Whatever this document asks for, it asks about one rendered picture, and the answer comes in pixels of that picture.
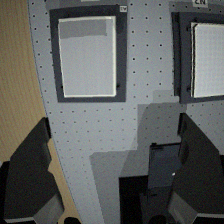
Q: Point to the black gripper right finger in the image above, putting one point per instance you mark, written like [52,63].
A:
[197,191]

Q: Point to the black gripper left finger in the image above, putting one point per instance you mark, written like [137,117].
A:
[28,191]

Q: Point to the white label with black text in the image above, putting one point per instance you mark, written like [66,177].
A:
[200,3]

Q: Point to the grey perforated base plate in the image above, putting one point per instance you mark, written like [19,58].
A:
[96,143]

